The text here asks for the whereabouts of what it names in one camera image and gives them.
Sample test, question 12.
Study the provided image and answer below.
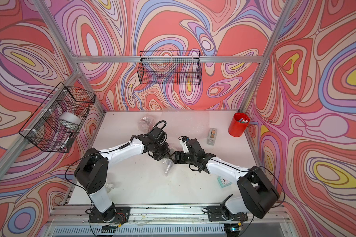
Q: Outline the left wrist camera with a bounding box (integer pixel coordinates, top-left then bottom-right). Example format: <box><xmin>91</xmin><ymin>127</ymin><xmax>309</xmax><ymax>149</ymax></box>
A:
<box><xmin>148</xmin><ymin>127</ymin><xmax>167</xmax><ymax>144</ymax></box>

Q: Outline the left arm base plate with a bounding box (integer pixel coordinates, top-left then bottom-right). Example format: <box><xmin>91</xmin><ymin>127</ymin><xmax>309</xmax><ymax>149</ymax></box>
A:
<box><xmin>86</xmin><ymin>206</ymin><xmax>131</xmax><ymax>224</ymax></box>

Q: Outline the bubble wrap sheet around mug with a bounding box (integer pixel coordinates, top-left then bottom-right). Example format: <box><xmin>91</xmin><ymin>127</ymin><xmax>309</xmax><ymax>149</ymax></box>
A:
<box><xmin>137</xmin><ymin>114</ymin><xmax>155</xmax><ymax>134</ymax></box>

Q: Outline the black wire basket left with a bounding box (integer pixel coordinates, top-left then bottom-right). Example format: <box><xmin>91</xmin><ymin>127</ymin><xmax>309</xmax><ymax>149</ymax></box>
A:
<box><xmin>18</xmin><ymin>83</ymin><xmax>96</xmax><ymax>153</ymax></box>

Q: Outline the flat bubble wrap sheet stack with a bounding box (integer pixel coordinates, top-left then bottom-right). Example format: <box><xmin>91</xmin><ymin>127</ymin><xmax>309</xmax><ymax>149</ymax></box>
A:
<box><xmin>160</xmin><ymin>111</ymin><xmax>210</xmax><ymax>139</ymax></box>

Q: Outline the small green alarm clock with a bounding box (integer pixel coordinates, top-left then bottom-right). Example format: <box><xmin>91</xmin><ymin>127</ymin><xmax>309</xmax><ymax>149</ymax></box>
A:
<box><xmin>217</xmin><ymin>176</ymin><xmax>232</xmax><ymax>188</ymax></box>

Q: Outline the black marker in basket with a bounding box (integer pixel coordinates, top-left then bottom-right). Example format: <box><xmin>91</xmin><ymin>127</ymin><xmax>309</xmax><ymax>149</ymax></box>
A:
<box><xmin>61</xmin><ymin>137</ymin><xmax>75</xmax><ymax>150</ymax></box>

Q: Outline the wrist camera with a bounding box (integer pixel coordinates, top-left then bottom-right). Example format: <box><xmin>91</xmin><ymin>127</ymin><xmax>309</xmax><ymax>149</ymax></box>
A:
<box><xmin>180</xmin><ymin>136</ymin><xmax>205</xmax><ymax>157</ymax></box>
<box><xmin>148</xmin><ymin>127</ymin><xmax>167</xmax><ymax>144</ymax></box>

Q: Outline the black wire basket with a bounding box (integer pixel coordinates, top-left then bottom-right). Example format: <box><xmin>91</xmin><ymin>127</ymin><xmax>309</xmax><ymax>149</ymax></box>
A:
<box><xmin>18</xmin><ymin>83</ymin><xmax>96</xmax><ymax>153</ymax></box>
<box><xmin>137</xmin><ymin>50</ymin><xmax>202</xmax><ymax>86</ymax></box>

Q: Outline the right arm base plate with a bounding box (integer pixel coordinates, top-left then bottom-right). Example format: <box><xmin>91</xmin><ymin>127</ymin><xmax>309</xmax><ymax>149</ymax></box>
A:
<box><xmin>202</xmin><ymin>205</ymin><xmax>249</xmax><ymax>223</ymax></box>

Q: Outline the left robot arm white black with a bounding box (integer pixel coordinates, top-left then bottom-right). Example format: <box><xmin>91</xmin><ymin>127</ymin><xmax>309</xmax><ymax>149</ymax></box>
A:
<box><xmin>74</xmin><ymin>134</ymin><xmax>169</xmax><ymax>222</ymax></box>

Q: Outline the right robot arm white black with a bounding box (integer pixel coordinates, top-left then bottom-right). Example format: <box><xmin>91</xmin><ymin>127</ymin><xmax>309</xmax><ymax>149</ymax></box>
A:
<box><xmin>170</xmin><ymin>151</ymin><xmax>279</xmax><ymax>220</ymax></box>

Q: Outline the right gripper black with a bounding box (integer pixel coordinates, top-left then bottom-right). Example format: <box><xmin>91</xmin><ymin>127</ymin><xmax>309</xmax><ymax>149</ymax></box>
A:
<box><xmin>169</xmin><ymin>151</ymin><xmax>197</xmax><ymax>165</ymax></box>

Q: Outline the black wire basket back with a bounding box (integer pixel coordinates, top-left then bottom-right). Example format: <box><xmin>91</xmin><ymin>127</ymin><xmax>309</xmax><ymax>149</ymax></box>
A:
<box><xmin>137</xmin><ymin>50</ymin><xmax>202</xmax><ymax>86</ymax></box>

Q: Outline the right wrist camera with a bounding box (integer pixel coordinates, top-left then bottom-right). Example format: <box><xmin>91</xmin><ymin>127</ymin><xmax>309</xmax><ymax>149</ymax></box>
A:
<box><xmin>180</xmin><ymin>136</ymin><xmax>205</xmax><ymax>157</ymax></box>

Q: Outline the red pen holder cup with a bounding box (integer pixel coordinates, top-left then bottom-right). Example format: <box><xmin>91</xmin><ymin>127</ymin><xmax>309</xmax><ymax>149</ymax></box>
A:
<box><xmin>228</xmin><ymin>112</ymin><xmax>250</xmax><ymax>137</ymax></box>

